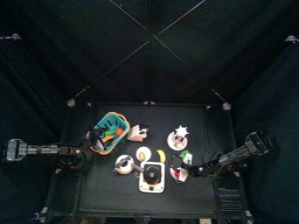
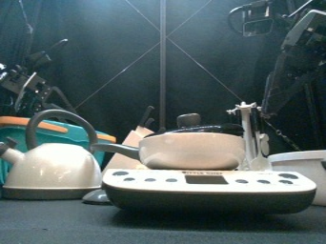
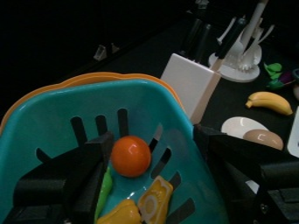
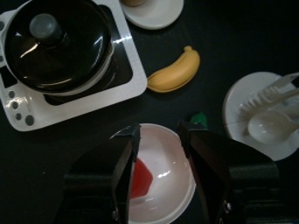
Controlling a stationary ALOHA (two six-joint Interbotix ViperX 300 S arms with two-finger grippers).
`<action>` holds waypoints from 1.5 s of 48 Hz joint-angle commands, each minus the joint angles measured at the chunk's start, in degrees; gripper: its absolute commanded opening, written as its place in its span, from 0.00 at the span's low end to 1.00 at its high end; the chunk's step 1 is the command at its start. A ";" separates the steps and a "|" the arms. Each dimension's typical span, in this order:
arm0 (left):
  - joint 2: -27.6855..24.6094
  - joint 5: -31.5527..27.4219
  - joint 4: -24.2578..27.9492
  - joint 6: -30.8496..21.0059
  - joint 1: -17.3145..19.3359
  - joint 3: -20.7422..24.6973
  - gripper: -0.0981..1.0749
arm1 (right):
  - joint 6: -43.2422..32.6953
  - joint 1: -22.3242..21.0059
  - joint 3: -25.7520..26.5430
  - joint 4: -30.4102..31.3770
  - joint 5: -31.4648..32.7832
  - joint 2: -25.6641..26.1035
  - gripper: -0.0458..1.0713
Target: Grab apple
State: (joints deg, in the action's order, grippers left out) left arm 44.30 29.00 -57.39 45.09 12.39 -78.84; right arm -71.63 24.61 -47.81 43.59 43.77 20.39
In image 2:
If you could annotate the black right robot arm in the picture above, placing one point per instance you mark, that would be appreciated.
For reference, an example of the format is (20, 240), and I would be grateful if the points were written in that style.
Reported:
(258, 19)

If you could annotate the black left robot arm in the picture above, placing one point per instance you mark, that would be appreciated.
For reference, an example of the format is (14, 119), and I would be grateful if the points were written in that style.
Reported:
(47, 54)

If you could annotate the white utensil rack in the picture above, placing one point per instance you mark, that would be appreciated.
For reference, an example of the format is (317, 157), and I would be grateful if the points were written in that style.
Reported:
(246, 127)

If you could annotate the teal bin with orange rim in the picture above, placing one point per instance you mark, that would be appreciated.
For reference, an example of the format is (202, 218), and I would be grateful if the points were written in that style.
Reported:
(73, 135)

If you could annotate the black pan lid with knob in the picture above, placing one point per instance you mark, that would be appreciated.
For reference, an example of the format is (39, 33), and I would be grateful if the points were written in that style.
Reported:
(203, 129)

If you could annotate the white toy spoon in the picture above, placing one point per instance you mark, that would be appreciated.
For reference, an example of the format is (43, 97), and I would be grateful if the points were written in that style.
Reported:
(260, 160)

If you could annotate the white bowl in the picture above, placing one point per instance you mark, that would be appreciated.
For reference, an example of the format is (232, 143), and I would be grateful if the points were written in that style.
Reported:
(297, 171)

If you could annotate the beige toy knife block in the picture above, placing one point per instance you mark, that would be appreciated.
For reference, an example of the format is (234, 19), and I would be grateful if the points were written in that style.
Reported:
(127, 149)

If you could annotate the white and grey toy stove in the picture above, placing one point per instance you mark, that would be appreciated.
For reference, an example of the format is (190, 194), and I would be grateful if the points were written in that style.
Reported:
(203, 197)

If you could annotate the grey round base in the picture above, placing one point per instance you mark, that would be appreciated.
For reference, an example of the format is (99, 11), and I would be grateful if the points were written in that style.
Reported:
(95, 197)

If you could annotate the grey metal frame pole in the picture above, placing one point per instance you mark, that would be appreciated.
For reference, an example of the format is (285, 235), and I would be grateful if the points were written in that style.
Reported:
(163, 63)

